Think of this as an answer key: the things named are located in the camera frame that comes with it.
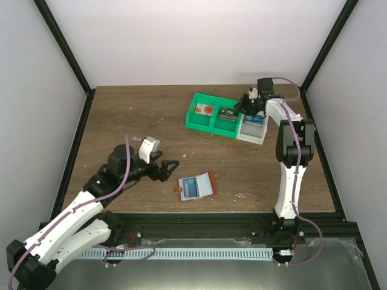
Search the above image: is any white plastic bin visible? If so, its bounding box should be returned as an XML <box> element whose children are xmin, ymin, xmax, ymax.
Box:
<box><xmin>236</xmin><ymin>112</ymin><xmax>268</xmax><ymax>145</ymax></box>

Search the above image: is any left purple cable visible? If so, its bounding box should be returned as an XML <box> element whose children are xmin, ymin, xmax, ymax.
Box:
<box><xmin>7</xmin><ymin>135</ymin><xmax>158</xmax><ymax>290</ymax></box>

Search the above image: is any black VIP card stack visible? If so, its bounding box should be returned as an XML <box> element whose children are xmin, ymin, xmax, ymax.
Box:
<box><xmin>218</xmin><ymin>107</ymin><xmax>239</xmax><ymax>121</ymax></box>

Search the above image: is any black frame post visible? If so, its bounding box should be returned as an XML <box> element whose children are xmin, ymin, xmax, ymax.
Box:
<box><xmin>301</xmin><ymin>0</ymin><xmax>360</xmax><ymax>91</ymax></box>
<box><xmin>32</xmin><ymin>0</ymin><xmax>93</xmax><ymax>93</ymax></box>

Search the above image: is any black left back frame post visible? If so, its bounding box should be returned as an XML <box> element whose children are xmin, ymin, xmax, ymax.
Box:
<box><xmin>32</xmin><ymin>0</ymin><xmax>93</xmax><ymax>93</ymax></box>

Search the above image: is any green plastic bin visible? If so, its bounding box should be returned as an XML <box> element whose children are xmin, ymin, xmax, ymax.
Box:
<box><xmin>211</xmin><ymin>97</ymin><xmax>242</xmax><ymax>139</ymax></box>
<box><xmin>185</xmin><ymin>92</ymin><xmax>220</xmax><ymax>133</ymax></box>

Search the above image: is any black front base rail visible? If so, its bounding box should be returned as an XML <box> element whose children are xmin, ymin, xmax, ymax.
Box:
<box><xmin>107</xmin><ymin>213</ymin><xmax>360</xmax><ymax>246</ymax></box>

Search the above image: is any black right back frame post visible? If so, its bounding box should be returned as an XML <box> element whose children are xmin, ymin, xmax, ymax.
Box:
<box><xmin>301</xmin><ymin>0</ymin><xmax>360</xmax><ymax>91</ymax></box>

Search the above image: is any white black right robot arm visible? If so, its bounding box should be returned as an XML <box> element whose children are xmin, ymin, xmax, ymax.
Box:
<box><xmin>234</xmin><ymin>77</ymin><xmax>315</xmax><ymax>242</ymax></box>

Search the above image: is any middle green plastic bin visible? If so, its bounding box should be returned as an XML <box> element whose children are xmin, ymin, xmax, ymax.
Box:
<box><xmin>211</xmin><ymin>97</ymin><xmax>242</xmax><ymax>139</ymax></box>

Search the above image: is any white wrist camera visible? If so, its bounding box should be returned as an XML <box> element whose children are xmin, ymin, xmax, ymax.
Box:
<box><xmin>248</xmin><ymin>85</ymin><xmax>259</xmax><ymax>100</ymax></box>
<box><xmin>138</xmin><ymin>137</ymin><xmax>160</xmax><ymax>164</ymax></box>

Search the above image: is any light blue slotted cable duct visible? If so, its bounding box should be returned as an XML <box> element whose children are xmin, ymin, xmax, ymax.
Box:
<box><xmin>78</xmin><ymin>248</ymin><xmax>273</xmax><ymax>261</ymax></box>

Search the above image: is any blue card stack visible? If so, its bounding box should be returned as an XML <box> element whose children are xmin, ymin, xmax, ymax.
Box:
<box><xmin>243</xmin><ymin>115</ymin><xmax>265</xmax><ymax>126</ymax></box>

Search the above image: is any left green plastic bin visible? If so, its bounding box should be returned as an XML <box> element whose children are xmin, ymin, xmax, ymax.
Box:
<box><xmin>185</xmin><ymin>92</ymin><xmax>220</xmax><ymax>133</ymax></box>

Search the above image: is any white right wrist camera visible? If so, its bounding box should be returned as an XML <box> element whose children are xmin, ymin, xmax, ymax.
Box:
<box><xmin>248</xmin><ymin>85</ymin><xmax>259</xmax><ymax>100</ymax></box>

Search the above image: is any brown leather card holder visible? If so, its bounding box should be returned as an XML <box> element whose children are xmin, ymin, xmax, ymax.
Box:
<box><xmin>174</xmin><ymin>172</ymin><xmax>218</xmax><ymax>202</ymax></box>

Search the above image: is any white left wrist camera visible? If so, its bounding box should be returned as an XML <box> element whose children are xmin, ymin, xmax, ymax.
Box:
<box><xmin>138</xmin><ymin>137</ymin><xmax>160</xmax><ymax>164</ymax></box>

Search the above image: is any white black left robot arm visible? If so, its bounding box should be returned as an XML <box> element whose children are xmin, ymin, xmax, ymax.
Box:
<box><xmin>6</xmin><ymin>139</ymin><xmax>179</xmax><ymax>289</ymax></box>

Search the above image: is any red white card stack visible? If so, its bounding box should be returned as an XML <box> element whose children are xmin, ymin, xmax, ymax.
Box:
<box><xmin>194</xmin><ymin>103</ymin><xmax>214</xmax><ymax>116</ymax></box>

